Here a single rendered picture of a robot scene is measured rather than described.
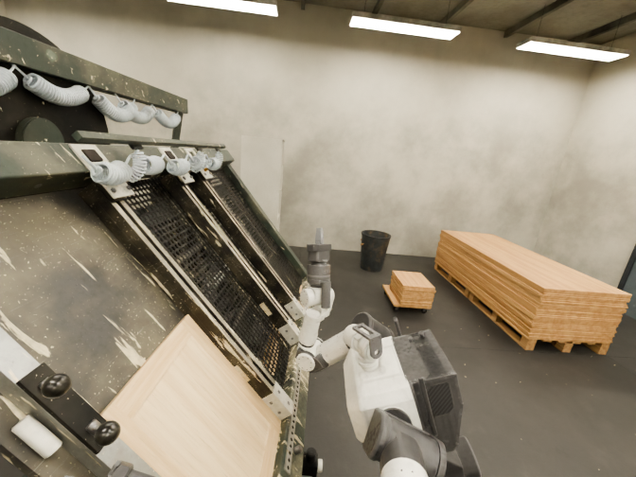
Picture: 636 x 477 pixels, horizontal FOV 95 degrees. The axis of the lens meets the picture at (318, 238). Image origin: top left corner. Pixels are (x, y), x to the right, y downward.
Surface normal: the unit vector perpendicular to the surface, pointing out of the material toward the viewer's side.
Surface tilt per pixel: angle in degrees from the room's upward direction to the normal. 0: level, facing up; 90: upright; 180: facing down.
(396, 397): 46
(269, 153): 90
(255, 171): 90
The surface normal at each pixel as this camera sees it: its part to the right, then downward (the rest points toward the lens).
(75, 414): 0.84, -0.52
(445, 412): -0.03, 0.28
